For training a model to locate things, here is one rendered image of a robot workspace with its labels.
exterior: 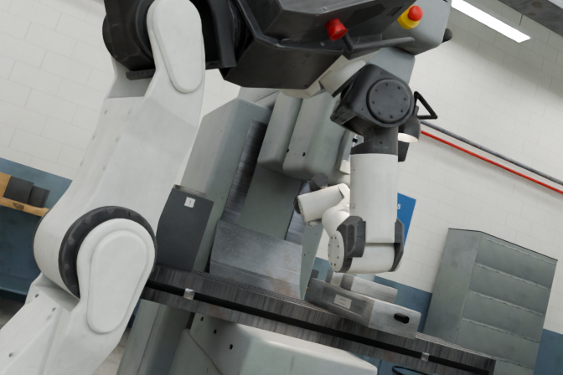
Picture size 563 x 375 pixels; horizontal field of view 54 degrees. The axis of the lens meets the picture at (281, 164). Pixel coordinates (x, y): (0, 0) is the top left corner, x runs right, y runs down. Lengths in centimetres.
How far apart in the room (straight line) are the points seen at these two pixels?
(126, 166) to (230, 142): 105
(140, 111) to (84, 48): 496
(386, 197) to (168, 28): 49
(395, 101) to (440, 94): 617
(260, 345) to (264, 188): 75
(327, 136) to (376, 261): 50
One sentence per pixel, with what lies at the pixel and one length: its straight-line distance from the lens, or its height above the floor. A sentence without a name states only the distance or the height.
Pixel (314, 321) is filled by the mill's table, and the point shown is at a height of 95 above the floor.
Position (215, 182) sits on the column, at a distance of 183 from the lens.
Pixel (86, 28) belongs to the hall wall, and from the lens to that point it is 583.
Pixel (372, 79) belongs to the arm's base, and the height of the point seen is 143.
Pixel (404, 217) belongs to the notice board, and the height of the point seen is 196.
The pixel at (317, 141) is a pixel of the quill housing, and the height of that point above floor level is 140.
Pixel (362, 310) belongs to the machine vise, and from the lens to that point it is 146.
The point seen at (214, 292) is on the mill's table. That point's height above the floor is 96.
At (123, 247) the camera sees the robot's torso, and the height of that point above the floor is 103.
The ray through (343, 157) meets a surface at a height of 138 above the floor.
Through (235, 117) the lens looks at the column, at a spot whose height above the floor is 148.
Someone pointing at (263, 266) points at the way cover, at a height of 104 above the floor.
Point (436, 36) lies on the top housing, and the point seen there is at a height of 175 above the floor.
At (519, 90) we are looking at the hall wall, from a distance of 802.
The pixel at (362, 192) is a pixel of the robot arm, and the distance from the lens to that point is 103.
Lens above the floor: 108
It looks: 9 degrees up
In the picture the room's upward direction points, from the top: 17 degrees clockwise
